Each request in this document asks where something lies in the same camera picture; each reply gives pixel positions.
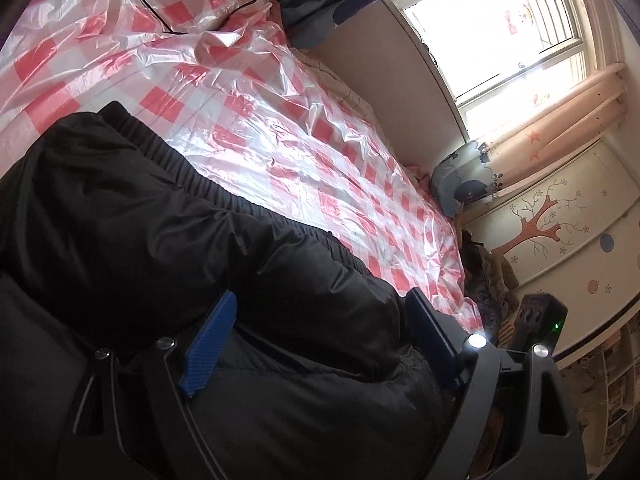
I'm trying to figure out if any red white checkered plastic sheet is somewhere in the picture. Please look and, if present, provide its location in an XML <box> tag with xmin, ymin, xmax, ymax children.
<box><xmin>0</xmin><ymin>0</ymin><xmax>484</xmax><ymax>347</ymax></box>

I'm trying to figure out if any blue grey patterned quilt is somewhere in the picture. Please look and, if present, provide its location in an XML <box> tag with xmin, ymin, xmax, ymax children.
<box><xmin>264</xmin><ymin>0</ymin><xmax>402</xmax><ymax>52</ymax></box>

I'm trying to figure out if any pile of dark clothes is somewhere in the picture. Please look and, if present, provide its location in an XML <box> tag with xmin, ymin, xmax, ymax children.
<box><xmin>459</xmin><ymin>229</ymin><xmax>522</xmax><ymax>347</ymax></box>

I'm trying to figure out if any white bookshelf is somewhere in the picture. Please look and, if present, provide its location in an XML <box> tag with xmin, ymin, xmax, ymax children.
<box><xmin>559</xmin><ymin>320</ymin><xmax>640</xmax><ymax>480</ymax></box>

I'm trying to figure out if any pink star curtain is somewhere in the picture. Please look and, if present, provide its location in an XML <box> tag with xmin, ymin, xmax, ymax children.
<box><xmin>469</xmin><ymin>62</ymin><xmax>629</xmax><ymax>197</ymax></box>

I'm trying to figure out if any window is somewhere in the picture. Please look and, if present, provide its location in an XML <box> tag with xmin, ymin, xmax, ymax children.
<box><xmin>384</xmin><ymin>0</ymin><xmax>602</xmax><ymax>142</ymax></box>

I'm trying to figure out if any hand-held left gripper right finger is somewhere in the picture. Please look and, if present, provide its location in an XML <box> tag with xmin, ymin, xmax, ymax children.
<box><xmin>404</xmin><ymin>287</ymin><xmax>590</xmax><ymax>480</ymax></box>

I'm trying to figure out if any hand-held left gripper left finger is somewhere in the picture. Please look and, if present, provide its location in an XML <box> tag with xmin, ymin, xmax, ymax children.
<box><xmin>60</xmin><ymin>290</ymin><xmax>239</xmax><ymax>480</ymax></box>

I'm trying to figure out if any black puffer jacket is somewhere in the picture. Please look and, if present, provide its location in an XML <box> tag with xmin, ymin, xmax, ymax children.
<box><xmin>0</xmin><ymin>101</ymin><xmax>482</xmax><ymax>480</ymax></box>

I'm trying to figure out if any blue grey patterned pillow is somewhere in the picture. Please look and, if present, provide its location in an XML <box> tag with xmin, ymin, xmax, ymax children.
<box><xmin>431</xmin><ymin>140</ymin><xmax>504</xmax><ymax>219</ymax></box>

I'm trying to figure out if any wardrobe with tree decal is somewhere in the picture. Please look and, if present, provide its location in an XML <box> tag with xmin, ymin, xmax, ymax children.
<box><xmin>462</xmin><ymin>144</ymin><xmax>640</xmax><ymax>357</ymax></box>

